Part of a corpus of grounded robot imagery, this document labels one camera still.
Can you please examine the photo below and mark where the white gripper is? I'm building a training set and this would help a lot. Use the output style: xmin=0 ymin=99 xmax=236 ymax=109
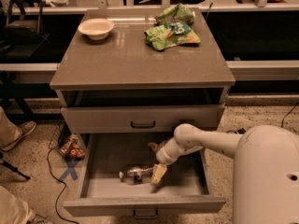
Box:
xmin=148 ymin=138 xmax=186 ymax=185

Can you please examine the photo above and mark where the clear plastic water bottle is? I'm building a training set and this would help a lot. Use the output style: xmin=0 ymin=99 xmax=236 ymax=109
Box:
xmin=119 ymin=165 xmax=153 ymax=185

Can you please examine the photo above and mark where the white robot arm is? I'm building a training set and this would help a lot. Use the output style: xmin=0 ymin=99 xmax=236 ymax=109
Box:
xmin=151 ymin=123 xmax=299 ymax=224

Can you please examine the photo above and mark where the closed grey upper drawer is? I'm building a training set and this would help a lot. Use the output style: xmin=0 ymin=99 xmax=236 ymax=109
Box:
xmin=62 ymin=105 xmax=224 ymax=133

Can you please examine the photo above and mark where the open grey middle drawer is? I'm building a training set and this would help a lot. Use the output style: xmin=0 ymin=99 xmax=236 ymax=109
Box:
xmin=64 ymin=133 xmax=226 ymax=218

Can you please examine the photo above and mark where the blue tape cross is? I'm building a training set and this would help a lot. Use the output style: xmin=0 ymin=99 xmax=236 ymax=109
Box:
xmin=59 ymin=160 xmax=78 ymax=181

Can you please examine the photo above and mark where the black power adapter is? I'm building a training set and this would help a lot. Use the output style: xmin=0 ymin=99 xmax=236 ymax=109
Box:
xmin=227 ymin=128 xmax=246 ymax=134

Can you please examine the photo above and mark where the grey cabinet with countertop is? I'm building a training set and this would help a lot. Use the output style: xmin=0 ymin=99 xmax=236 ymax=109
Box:
xmin=50 ymin=7 xmax=236 ymax=151

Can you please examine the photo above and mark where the green chip bag front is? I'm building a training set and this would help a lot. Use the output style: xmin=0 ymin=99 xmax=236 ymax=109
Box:
xmin=145 ymin=21 xmax=201 ymax=51

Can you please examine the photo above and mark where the green chip bag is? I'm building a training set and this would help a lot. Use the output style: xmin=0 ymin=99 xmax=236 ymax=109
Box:
xmin=155 ymin=3 xmax=194 ymax=25
xmin=145 ymin=21 xmax=201 ymax=51

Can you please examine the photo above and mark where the white bowl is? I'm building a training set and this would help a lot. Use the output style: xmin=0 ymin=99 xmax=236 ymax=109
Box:
xmin=78 ymin=19 xmax=114 ymax=40

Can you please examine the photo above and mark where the green chip bag rear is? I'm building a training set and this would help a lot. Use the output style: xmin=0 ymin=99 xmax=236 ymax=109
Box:
xmin=155 ymin=3 xmax=194 ymax=25

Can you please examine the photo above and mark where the person's shoe and leg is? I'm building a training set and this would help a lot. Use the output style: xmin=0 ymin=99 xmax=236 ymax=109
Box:
xmin=0 ymin=107 xmax=36 ymax=151

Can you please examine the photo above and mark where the black tripod leg left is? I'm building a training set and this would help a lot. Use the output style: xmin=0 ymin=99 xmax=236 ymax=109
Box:
xmin=0 ymin=153 xmax=31 ymax=180

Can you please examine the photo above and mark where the person's leg lower left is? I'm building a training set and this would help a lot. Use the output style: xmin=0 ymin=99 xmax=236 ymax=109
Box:
xmin=0 ymin=186 xmax=54 ymax=224

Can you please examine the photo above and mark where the black chair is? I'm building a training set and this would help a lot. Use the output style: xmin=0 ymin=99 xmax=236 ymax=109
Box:
xmin=0 ymin=0 xmax=48 ymax=60

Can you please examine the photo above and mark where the wire basket with snacks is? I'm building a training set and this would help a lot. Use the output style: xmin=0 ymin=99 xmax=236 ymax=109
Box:
xmin=49 ymin=121 xmax=86 ymax=160

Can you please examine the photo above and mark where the black cable left floor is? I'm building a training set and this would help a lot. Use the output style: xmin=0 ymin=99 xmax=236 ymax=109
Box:
xmin=46 ymin=147 xmax=80 ymax=224

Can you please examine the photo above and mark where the black cable floor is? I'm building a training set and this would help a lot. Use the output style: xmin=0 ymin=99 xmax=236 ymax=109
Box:
xmin=46 ymin=147 xmax=80 ymax=224
xmin=279 ymin=101 xmax=299 ymax=129

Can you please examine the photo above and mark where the black cable right floor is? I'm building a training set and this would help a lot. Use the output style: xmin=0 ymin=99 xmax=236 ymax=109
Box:
xmin=279 ymin=101 xmax=299 ymax=129

